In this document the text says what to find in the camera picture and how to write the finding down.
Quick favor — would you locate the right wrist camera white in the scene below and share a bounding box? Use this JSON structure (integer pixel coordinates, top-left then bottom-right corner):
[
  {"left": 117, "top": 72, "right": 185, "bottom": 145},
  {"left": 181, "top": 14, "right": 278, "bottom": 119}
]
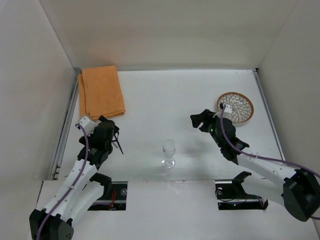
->
[{"left": 219, "top": 103, "right": 233, "bottom": 118}]

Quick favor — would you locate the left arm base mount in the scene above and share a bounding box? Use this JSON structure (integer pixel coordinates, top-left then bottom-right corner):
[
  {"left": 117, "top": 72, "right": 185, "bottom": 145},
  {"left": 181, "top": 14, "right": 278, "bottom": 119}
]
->
[{"left": 88, "top": 181, "right": 128, "bottom": 211}]

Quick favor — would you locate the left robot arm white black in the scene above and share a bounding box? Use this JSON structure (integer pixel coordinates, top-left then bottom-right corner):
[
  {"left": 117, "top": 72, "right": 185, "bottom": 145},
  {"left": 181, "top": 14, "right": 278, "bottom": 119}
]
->
[{"left": 29, "top": 115, "right": 119, "bottom": 240}]

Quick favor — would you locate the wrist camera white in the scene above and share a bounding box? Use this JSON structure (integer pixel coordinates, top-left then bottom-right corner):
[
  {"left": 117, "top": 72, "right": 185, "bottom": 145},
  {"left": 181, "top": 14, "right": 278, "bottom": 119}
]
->
[
  {"left": 75, "top": 114, "right": 98, "bottom": 136},
  {"left": 219, "top": 103, "right": 233, "bottom": 118}
]

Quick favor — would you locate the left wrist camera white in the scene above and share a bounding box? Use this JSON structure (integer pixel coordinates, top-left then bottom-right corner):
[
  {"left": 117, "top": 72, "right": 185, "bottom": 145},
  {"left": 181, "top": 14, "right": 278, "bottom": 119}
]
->
[{"left": 75, "top": 114, "right": 98, "bottom": 136}]

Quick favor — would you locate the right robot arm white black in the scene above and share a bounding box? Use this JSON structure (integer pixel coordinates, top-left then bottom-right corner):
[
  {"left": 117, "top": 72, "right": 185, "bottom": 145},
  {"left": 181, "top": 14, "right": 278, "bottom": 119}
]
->
[{"left": 190, "top": 104, "right": 320, "bottom": 222}]

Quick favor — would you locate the floral patterned ceramic plate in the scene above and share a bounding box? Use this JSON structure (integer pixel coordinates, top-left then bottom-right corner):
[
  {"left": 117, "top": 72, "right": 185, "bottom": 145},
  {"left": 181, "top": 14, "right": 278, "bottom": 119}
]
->
[{"left": 216, "top": 92, "right": 254, "bottom": 123}]

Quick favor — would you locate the orange cloth placemat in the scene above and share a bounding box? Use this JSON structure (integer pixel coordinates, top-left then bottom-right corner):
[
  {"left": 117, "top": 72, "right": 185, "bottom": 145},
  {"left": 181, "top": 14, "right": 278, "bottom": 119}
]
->
[{"left": 77, "top": 65, "right": 126, "bottom": 121}]

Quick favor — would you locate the clear wine glass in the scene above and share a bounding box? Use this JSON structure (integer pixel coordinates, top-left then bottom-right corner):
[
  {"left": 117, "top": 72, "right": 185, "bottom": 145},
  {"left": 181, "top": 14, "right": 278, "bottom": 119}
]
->
[{"left": 161, "top": 139, "right": 176, "bottom": 170}]

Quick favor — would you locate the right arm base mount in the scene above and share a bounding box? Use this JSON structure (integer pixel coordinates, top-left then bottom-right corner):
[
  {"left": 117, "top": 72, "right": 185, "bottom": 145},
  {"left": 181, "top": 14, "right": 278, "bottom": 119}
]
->
[{"left": 214, "top": 171, "right": 269, "bottom": 211}]

